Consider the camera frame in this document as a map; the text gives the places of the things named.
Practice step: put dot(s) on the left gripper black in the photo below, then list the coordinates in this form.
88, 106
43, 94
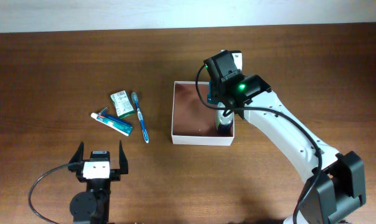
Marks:
76, 167

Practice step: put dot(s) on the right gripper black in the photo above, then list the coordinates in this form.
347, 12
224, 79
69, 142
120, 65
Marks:
216, 89

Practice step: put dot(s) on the white cardboard box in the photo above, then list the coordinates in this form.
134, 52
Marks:
192, 123

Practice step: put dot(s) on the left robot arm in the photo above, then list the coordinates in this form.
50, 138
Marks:
93, 204

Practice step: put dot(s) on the blue white toothbrush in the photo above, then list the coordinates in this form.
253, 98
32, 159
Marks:
135, 100

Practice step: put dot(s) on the blue disposable razor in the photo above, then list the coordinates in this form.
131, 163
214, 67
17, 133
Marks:
113, 118

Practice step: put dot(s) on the green white soap box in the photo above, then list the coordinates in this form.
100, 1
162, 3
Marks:
122, 104

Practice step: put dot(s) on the clear spray bottle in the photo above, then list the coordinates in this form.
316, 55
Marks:
224, 122

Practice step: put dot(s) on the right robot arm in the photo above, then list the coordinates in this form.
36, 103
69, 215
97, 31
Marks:
334, 183

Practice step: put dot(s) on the green white toothpaste tube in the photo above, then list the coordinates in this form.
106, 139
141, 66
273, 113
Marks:
118, 126

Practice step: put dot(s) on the blue mouthwash bottle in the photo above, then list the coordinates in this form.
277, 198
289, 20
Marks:
213, 93

